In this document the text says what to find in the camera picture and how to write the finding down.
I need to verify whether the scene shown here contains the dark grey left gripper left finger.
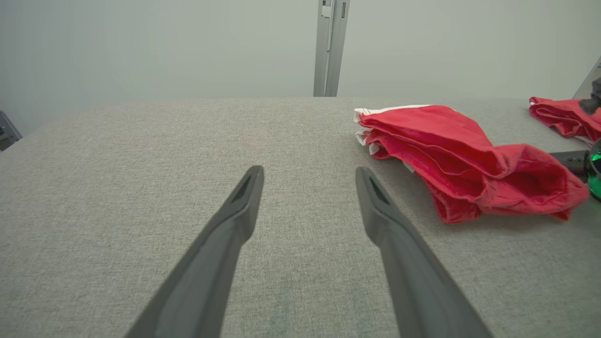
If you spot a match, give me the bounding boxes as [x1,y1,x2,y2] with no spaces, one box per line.
[124,165,265,338]

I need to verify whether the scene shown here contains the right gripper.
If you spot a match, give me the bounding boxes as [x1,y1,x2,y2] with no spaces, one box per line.
[549,138,601,203]

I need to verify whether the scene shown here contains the red shorts with white stripes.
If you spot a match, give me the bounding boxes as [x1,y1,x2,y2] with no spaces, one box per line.
[353,104,590,224]

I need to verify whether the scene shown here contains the grey aluminium partition post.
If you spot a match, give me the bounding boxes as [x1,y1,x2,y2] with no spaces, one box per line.
[572,56,601,100]
[313,0,351,98]
[0,110,23,152]

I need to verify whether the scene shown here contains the red shirt with white sleeves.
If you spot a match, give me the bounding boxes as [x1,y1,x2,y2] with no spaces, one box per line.
[529,96,601,144]

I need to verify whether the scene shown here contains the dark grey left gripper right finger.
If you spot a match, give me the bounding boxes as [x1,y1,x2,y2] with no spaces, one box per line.
[355,166,493,338]

